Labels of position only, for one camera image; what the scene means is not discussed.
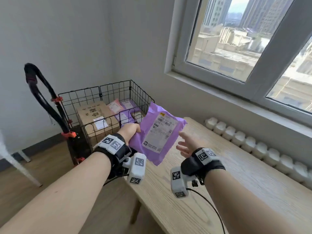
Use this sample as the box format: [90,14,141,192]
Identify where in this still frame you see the white wrist camera with markers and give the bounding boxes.
[170,166,198,199]
[123,152,147,186]

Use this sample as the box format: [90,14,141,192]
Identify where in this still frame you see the thin black camera cable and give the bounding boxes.
[103,176,128,186]
[186,188,226,234]

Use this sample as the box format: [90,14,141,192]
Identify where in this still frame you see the small labelled box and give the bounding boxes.
[130,110,147,124]

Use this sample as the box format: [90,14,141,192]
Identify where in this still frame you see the cardboard box black print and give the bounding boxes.
[85,125,120,147]

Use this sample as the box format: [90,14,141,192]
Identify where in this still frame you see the cardboard box red-marked label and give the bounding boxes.
[77,101,120,131]

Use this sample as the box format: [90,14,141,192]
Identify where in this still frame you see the white marble-top side table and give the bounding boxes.
[0,130,43,188]

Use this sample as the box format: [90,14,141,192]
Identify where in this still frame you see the person's left hand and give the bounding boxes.
[117,123,142,145]

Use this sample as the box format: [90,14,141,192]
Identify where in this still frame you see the person's right hand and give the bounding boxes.
[176,131,208,159]

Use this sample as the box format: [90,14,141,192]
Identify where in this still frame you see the wooden table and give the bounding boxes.
[124,117,312,234]

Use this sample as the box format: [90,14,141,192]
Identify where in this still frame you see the black wrist strap white markers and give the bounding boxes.
[92,133,132,179]
[181,148,227,186]

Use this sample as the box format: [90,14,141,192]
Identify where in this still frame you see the person's left forearm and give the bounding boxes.
[0,151,112,234]

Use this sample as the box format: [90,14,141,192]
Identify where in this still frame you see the white radiator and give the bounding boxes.
[204,117,312,190]

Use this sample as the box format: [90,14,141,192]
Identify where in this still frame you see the pink mailer bag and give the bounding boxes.
[107,98,125,115]

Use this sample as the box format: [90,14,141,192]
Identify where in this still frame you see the person's right forearm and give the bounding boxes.
[204,169,298,234]

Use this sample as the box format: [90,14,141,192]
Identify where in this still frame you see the black wire cart basket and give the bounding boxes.
[24,62,155,167]

